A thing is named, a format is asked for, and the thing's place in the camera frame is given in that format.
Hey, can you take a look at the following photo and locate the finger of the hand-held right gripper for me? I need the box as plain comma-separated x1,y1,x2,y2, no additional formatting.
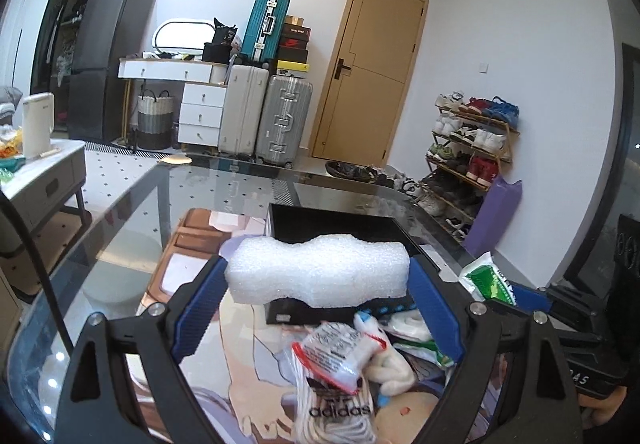
509,280,608,340

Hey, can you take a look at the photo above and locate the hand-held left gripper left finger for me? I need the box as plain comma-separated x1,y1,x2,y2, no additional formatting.
55,254,231,444

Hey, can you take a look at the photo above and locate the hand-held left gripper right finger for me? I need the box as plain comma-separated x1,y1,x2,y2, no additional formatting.
407,255,586,444

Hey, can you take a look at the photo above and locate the green white packet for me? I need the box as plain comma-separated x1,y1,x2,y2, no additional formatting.
457,251,518,305
400,339,457,371

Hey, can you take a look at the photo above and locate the white plush toy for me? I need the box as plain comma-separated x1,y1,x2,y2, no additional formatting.
352,311,416,395

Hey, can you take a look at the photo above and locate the plastic-wrapped white sock pack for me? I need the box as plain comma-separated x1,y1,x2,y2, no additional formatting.
280,321,388,444

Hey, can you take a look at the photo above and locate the white foam block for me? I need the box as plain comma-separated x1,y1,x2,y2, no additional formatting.
224,233,412,310

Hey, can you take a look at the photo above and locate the black cardboard box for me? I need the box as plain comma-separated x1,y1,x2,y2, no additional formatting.
264,203,441,326

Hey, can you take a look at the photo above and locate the person's right hand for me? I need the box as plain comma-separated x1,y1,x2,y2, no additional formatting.
580,386,626,430

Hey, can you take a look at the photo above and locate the printed cartoon table mat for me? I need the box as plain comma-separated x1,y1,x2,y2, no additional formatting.
140,209,451,444

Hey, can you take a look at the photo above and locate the purple bag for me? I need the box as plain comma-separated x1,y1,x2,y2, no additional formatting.
462,174,523,257

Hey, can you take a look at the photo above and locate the wooden shoe rack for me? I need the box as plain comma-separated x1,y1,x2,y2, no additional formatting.
420,94,521,240

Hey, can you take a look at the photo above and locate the woven laundry basket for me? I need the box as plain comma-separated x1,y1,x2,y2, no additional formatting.
136,88,174,151

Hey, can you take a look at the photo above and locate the white drawer unit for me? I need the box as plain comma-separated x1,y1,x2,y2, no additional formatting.
177,81,228,147

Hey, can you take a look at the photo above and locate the grey side table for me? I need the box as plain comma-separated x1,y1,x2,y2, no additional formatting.
0,139,93,257

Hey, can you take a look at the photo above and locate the white suitcase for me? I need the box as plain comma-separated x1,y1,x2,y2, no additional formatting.
218,64,271,156

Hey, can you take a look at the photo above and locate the silver suitcase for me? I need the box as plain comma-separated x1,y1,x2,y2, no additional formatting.
256,74,314,167

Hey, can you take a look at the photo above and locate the white countertop appliance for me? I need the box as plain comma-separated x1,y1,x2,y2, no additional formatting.
21,92,56,159

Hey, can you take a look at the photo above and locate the wooden door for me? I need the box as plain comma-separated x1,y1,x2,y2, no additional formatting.
307,0,430,160

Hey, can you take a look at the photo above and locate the black handbag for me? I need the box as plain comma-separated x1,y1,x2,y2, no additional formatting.
202,17,238,64

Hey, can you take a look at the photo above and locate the oval mirror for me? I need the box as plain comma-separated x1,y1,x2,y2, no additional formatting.
151,18,217,56

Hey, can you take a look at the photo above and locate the black refrigerator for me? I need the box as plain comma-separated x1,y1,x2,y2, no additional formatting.
67,0,156,142

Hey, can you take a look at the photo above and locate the teal suitcase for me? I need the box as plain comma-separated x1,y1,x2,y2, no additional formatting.
241,0,292,65

